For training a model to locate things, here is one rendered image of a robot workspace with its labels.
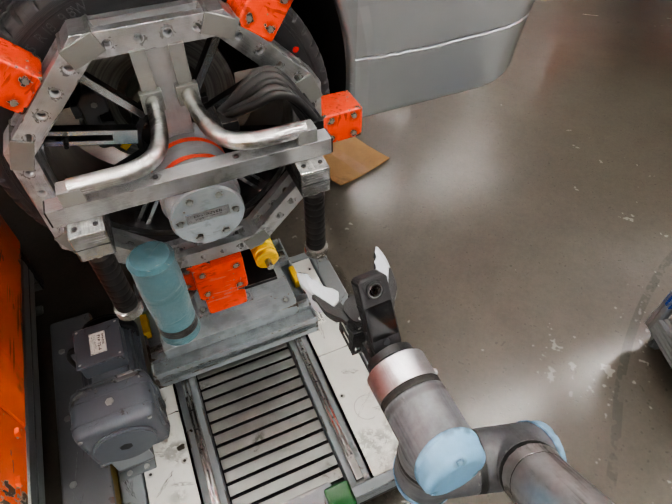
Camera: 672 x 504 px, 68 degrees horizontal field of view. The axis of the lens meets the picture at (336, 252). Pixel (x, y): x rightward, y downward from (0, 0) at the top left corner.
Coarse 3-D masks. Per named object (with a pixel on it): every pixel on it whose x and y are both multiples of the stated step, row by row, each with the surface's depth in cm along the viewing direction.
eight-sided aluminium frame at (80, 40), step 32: (192, 0) 79; (64, 32) 73; (96, 32) 72; (128, 32) 73; (160, 32) 75; (192, 32) 77; (224, 32) 79; (64, 64) 73; (288, 64) 88; (64, 96) 76; (320, 96) 95; (32, 128) 77; (32, 160) 81; (32, 192) 85; (288, 192) 109; (256, 224) 114; (192, 256) 111
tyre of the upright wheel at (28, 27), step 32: (0, 0) 82; (32, 0) 74; (64, 0) 75; (96, 0) 76; (128, 0) 78; (160, 0) 80; (224, 0) 84; (0, 32) 75; (32, 32) 76; (288, 32) 92; (320, 64) 100; (0, 128) 83; (0, 160) 87
